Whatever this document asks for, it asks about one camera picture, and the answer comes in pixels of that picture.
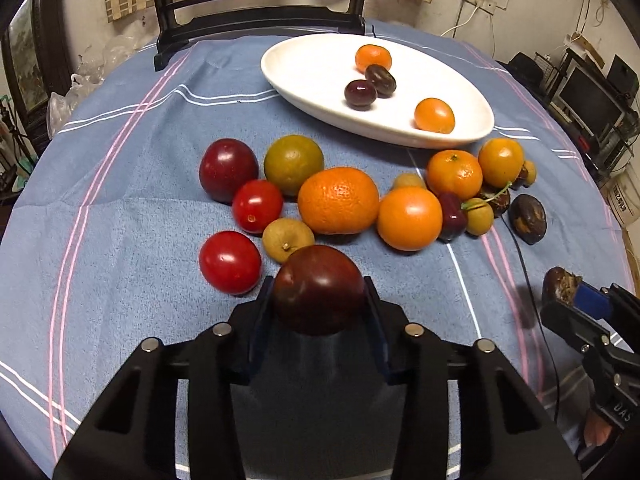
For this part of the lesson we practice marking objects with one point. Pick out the red tomato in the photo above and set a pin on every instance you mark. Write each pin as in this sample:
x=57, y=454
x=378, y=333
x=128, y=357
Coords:
x=257, y=206
x=230, y=262

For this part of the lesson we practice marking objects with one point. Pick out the red cherry with green stem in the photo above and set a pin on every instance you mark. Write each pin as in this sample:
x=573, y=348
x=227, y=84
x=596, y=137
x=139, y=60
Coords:
x=452, y=216

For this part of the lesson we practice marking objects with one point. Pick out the black wooden screen stand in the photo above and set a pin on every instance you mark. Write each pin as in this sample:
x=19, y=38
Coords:
x=260, y=12

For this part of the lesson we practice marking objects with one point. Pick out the large orange mandarin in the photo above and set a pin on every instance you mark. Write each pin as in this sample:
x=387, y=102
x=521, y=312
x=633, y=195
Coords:
x=338, y=201

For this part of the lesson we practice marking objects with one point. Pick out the dark red plum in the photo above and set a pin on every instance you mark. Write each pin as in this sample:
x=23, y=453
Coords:
x=228, y=170

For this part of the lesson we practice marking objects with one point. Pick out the small mandarin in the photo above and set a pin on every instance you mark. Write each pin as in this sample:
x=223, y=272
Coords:
x=373, y=58

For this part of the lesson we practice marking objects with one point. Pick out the cardboard box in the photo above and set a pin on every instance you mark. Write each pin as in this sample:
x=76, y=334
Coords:
x=625, y=197

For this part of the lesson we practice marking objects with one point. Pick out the medium orange mandarin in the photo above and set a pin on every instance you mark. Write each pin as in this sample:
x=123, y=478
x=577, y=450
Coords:
x=454, y=174

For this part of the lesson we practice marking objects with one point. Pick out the small smooth orange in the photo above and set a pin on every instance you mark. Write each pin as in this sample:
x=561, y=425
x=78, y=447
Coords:
x=434, y=115

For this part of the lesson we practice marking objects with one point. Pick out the framed painting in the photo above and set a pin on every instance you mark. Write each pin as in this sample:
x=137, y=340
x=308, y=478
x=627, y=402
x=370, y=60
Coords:
x=30, y=60

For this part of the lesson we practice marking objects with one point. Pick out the dark purple plum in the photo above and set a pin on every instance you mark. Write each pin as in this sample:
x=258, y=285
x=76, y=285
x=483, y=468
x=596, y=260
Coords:
x=318, y=290

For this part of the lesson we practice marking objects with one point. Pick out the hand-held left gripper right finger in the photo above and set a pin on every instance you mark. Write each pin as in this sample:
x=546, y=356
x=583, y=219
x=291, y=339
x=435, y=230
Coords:
x=382, y=350

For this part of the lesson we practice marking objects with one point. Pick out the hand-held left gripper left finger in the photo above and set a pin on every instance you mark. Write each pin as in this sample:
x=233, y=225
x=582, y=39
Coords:
x=260, y=345

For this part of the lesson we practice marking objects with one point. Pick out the green-orange tangerine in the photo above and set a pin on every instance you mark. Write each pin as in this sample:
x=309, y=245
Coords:
x=294, y=164

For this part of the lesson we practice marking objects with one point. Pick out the white oval plate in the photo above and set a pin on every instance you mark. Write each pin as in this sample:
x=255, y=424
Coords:
x=310, y=70

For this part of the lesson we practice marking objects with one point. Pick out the black bag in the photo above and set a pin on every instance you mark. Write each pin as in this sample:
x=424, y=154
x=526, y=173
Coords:
x=522, y=67

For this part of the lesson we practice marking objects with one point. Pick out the computer monitor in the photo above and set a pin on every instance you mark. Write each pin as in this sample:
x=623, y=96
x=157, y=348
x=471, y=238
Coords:
x=590, y=97

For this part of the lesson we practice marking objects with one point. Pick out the black speaker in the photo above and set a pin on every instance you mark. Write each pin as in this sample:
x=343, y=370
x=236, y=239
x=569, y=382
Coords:
x=622, y=75

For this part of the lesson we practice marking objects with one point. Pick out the person's right hand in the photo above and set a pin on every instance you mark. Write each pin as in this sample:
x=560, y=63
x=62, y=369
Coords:
x=597, y=430

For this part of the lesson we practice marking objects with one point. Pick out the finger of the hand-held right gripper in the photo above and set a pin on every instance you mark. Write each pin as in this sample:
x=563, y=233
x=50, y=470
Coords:
x=590, y=300
x=565, y=317

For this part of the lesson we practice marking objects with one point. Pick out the clear plastic bags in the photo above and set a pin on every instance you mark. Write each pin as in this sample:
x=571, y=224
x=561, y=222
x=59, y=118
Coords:
x=95, y=70

